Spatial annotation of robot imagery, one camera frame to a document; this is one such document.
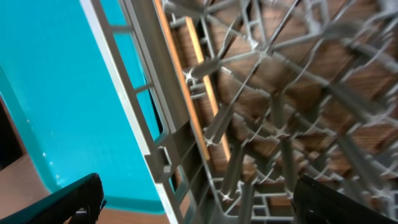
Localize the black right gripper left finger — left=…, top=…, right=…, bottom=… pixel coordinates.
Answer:
left=1, top=173, right=106, bottom=224

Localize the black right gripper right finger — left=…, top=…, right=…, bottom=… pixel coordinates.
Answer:
left=292, top=175, right=395, bottom=224

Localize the wooden chopstick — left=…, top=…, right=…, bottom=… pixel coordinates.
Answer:
left=185, top=17, right=231, bottom=161
left=154, top=0, right=211, bottom=162

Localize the grey dishwasher rack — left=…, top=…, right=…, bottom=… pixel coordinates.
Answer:
left=81, top=0, right=397, bottom=223

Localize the teal plastic tray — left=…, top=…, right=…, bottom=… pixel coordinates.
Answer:
left=1, top=0, right=164, bottom=215

